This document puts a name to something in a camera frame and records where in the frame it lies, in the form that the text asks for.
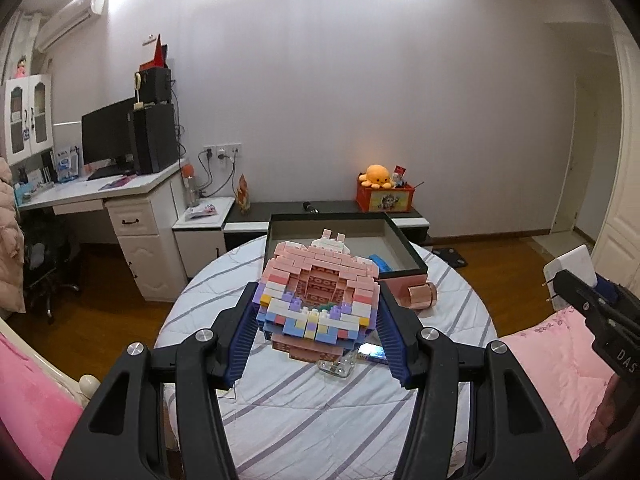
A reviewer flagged black low cabinet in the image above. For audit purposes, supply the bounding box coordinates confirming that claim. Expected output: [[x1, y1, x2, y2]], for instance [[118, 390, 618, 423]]
[[224, 200, 431, 251]]

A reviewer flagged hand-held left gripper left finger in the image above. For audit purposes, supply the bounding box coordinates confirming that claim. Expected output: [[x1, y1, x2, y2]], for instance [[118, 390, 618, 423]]
[[51, 281, 261, 480]]

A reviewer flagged white printed packet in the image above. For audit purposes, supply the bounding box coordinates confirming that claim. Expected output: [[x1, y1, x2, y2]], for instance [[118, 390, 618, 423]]
[[184, 203, 220, 221]]

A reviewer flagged blue and gold box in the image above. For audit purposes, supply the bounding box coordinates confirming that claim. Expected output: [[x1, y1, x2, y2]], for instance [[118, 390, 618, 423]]
[[357, 342, 390, 365]]

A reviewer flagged black office chair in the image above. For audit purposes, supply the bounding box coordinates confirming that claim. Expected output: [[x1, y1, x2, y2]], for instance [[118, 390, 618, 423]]
[[20, 210, 81, 321]]

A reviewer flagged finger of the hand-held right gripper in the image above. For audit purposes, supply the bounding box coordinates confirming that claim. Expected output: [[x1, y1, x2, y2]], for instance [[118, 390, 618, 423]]
[[553, 269, 632, 342], [596, 280, 640, 314]]

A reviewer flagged person's right hand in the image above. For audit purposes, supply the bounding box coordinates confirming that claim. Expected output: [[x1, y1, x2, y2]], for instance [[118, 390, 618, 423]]
[[587, 374, 621, 456]]

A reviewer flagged orange cap water bottle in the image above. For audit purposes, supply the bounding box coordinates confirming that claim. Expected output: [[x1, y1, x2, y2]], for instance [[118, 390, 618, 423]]
[[182, 162, 200, 208]]

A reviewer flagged black monitor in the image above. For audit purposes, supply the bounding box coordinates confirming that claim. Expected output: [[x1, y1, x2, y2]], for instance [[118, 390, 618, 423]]
[[81, 97, 137, 171]]

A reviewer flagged clear plastic packet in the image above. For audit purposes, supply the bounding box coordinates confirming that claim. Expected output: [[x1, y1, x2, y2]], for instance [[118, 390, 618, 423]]
[[317, 355, 357, 378]]

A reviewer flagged pink flowered quilt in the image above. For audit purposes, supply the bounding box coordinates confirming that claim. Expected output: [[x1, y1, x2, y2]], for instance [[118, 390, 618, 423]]
[[500, 305, 616, 461]]

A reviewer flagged black computer tower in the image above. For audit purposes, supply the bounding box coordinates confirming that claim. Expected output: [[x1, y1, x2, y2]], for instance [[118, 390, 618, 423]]
[[131, 104, 180, 175]]

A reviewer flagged rose gold jar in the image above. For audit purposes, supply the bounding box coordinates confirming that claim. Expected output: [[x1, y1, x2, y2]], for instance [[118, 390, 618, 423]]
[[405, 282, 438, 312]]

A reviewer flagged white wall outlet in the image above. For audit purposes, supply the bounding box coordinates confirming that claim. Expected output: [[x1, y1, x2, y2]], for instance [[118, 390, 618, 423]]
[[202, 144, 243, 161]]

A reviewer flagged black bathroom scale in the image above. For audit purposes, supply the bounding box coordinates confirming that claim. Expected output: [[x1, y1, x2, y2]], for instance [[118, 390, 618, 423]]
[[432, 246, 470, 268]]

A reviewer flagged black speaker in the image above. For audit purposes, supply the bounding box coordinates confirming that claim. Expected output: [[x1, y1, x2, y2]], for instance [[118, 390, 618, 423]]
[[139, 67, 172, 106]]

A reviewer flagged red toy box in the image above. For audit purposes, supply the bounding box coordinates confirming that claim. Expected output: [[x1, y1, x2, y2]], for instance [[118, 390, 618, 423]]
[[356, 182, 417, 213]]

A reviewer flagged pink blanket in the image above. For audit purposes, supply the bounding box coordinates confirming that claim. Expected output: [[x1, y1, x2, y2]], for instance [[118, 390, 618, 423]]
[[0, 332, 83, 480]]

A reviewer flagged dark green pink storage box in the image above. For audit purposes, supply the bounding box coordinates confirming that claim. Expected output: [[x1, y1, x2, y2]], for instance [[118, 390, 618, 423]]
[[263, 212, 430, 311]]

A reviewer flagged orange octopus plush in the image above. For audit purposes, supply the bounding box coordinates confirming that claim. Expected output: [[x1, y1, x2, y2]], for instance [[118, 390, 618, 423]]
[[357, 164, 392, 190]]

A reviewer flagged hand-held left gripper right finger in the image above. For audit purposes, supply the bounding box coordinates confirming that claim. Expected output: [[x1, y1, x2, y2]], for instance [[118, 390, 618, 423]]
[[377, 284, 576, 480]]

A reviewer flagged white air conditioner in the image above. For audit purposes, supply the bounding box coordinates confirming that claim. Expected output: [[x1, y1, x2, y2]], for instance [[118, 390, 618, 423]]
[[36, 0, 108, 51]]

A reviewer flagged white desk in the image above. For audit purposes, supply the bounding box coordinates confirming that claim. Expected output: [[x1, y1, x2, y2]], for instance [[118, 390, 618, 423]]
[[15, 157, 188, 303]]

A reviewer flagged white door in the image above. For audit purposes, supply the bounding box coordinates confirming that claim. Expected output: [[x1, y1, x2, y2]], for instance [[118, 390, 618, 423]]
[[592, 35, 640, 281]]

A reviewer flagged pink building block model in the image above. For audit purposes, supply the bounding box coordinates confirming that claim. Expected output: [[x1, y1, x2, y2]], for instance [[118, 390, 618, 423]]
[[255, 228, 382, 363]]

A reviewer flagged black power cable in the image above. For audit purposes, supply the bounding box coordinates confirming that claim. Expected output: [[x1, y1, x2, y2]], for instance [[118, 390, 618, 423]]
[[197, 150, 236, 197]]

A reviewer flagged white wall cabinet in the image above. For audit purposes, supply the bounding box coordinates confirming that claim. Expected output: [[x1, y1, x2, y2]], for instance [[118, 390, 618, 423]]
[[4, 74, 55, 163]]

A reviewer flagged low white cabinet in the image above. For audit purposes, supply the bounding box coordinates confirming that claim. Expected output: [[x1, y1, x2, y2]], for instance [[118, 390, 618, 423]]
[[172, 196, 236, 278]]

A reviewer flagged cream bed frame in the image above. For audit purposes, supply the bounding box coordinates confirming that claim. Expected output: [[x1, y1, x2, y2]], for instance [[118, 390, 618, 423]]
[[0, 317, 101, 402]]

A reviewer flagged orange snack bag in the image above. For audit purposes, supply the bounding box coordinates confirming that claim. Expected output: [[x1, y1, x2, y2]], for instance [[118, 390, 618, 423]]
[[236, 174, 252, 216]]

